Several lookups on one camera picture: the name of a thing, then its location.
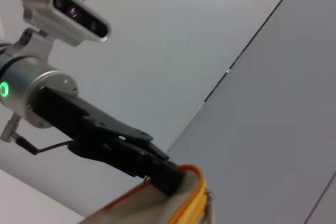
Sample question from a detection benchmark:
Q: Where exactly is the metal cable connector plug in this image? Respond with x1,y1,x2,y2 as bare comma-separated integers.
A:
0,115,73,156

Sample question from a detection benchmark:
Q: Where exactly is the metal zipper pull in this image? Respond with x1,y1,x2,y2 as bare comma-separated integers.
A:
205,191,214,224

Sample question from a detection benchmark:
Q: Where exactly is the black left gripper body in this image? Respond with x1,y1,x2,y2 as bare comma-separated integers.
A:
35,86,154,142

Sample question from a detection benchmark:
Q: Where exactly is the beige food bag orange trim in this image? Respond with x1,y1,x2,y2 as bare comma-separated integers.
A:
77,165,217,224

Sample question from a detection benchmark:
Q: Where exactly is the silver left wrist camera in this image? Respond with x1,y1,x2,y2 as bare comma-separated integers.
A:
20,0,111,47

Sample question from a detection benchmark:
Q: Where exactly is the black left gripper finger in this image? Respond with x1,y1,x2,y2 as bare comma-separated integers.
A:
104,136,184,196
69,126,148,179

